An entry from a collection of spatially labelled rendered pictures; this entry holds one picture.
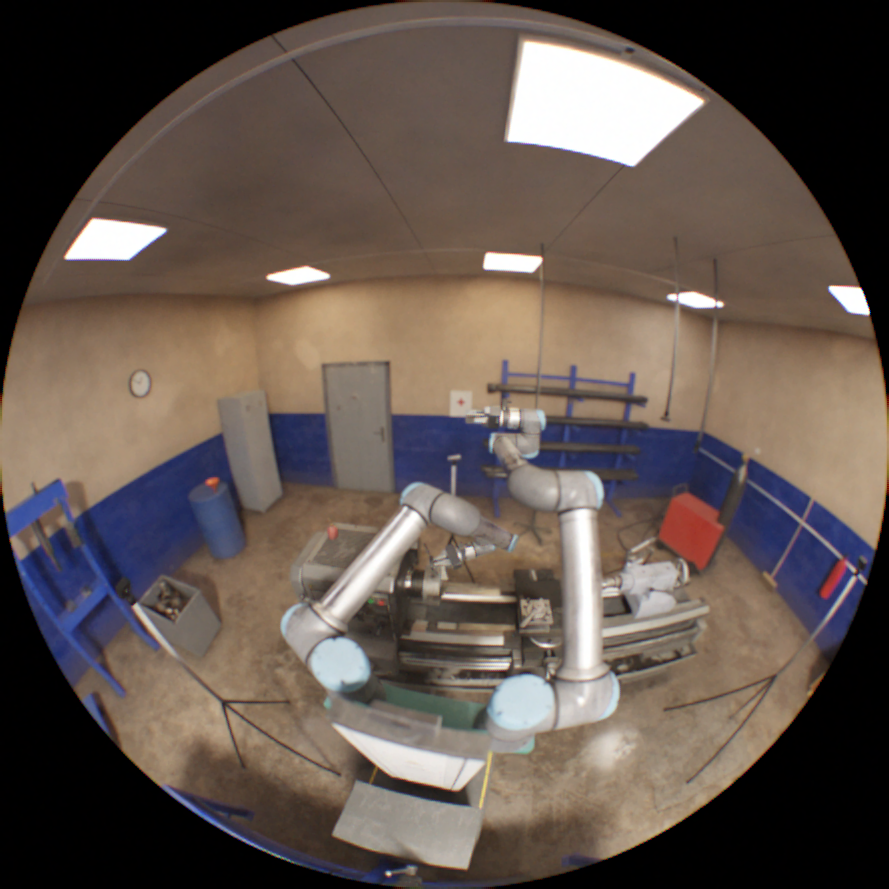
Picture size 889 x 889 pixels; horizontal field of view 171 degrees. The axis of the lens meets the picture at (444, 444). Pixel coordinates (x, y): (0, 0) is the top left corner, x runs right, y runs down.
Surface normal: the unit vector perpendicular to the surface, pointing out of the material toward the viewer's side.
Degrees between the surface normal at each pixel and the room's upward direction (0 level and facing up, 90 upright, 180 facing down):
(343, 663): 5
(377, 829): 0
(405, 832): 0
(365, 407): 90
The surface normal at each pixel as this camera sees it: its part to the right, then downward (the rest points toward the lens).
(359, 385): -0.09, 0.34
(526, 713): -0.07, -0.94
